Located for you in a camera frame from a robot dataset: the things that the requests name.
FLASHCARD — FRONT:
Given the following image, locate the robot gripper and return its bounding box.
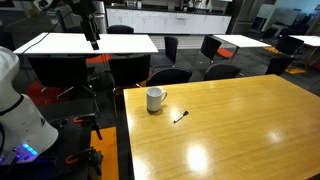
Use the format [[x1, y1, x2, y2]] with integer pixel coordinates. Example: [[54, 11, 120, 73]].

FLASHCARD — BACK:
[[80, 15, 101, 51]]

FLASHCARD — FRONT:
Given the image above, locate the orange black clamp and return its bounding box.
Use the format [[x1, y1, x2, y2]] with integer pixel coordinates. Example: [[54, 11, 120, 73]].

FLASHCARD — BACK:
[[65, 147, 104, 177], [73, 113, 103, 141]]

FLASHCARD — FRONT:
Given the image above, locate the white board panel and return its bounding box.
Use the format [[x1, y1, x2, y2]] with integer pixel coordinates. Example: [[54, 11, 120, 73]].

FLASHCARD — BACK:
[[256, 3, 275, 20]]

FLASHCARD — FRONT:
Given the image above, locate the white kitchen cabinet counter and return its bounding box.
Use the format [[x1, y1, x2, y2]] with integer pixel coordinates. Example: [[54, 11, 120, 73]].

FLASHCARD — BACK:
[[105, 7, 233, 35]]

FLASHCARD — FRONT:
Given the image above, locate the small white table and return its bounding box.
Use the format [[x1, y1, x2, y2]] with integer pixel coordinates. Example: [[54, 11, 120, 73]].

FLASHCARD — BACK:
[[213, 34, 272, 64], [289, 34, 320, 68]]

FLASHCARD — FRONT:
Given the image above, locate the white ceramic mug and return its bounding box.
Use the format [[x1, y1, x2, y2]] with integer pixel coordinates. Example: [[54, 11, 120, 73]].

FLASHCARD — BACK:
[[146, 86, 168, 113]]

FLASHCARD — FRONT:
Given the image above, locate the black office chair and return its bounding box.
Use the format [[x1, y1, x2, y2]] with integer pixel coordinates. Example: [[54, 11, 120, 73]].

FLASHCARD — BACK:
[[203, 63, 242, 82], [276, 35, 305, 56], [199, 34, 223, 62], [145, 67, 193, 88], [106, 24, 135, 35], [151, 35, 180, 73], [27, 55, 99, 113], [265, 56, 295, 77], [262, 27, 280, 40], [108, 54, 152, 118]]

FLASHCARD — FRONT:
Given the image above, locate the thin black hanging cable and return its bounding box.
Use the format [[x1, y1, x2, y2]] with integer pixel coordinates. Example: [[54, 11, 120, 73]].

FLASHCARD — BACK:
[[19, 11, 69, 55]]

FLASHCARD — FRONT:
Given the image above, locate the large white table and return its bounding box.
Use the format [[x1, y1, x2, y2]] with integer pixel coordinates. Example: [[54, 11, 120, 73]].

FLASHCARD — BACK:
[[13, 32, 160, 56]]

